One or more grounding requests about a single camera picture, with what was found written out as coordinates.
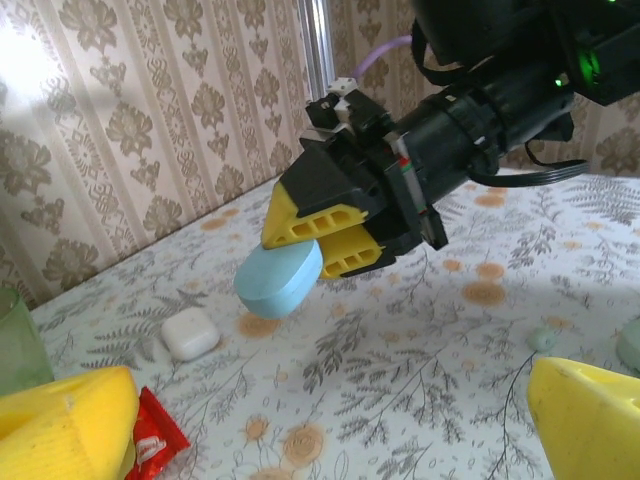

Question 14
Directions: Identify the blue earbud charging case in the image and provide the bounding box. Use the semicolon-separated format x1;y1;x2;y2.
233;238;324;321

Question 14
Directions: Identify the green plastic tumbler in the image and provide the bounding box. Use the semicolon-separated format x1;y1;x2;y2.
0;285;55;399

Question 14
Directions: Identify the red snack packet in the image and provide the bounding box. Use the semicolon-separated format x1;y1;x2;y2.
119;385;192;480

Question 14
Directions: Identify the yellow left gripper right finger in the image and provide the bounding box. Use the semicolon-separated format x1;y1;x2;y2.
527;355;640;480

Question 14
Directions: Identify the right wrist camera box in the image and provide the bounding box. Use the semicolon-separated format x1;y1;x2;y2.
304;74;389;149

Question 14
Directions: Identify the white earbud charging case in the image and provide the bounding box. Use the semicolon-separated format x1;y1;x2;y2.
160;308;221;362

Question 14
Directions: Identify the small pale green bead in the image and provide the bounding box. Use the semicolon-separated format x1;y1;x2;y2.
525;325;557;354

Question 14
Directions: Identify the aluminium frame post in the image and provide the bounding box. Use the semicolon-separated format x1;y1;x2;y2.
299;0;335;106

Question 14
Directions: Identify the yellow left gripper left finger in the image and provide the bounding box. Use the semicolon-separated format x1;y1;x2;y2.
0;365;140;480

